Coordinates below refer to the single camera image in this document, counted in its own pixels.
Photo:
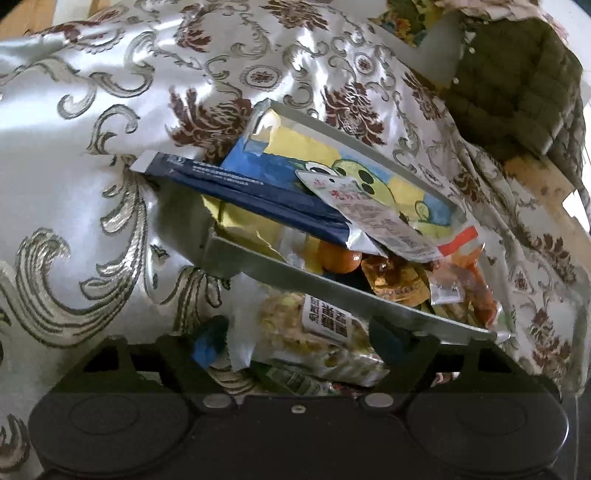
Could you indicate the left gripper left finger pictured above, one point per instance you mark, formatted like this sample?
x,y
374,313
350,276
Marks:
x,y
186,359

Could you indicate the grey tray with painting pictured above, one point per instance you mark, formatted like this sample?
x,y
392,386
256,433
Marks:
x,y
224,258

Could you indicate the white dried tofu packet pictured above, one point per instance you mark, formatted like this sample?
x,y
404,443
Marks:
x,y
378,221

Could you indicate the mixed nut bar pack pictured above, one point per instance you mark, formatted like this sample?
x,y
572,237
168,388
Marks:
x,y
302,333

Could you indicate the pink crumpled cloth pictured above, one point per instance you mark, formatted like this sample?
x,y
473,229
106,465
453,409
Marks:
x,y
495,10

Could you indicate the dark blue long packet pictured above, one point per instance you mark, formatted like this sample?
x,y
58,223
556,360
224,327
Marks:
x,y
298,210

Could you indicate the landscape painting poster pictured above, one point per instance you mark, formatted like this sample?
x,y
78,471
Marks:
x,y
409,20

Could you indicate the orange spicy snack bag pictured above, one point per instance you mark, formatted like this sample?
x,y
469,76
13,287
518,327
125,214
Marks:
x,y
458,288

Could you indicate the floral satin bedspread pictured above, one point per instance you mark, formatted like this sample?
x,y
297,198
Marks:
x,y
80,259

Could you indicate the golden brown snack packet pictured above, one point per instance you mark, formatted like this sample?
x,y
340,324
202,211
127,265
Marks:
x,y
395,280

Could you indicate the olive quilted jacket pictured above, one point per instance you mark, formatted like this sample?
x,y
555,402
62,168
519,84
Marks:
x,y
517,89

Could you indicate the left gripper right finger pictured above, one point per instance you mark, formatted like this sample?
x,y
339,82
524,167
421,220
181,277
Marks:
x,y
408,358

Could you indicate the small orange fruit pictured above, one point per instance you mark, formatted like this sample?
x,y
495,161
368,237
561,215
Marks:
x,y
337,259

